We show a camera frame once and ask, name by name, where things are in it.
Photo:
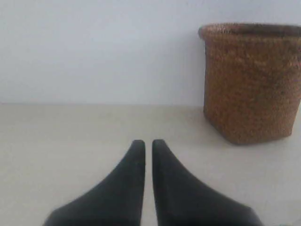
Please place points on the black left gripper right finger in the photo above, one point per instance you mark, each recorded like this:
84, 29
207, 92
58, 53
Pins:
183, 200

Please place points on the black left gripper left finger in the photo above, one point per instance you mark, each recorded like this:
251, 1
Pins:
116, 201

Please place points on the brown woven wicker basket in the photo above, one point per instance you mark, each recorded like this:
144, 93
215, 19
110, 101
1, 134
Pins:
252, 80

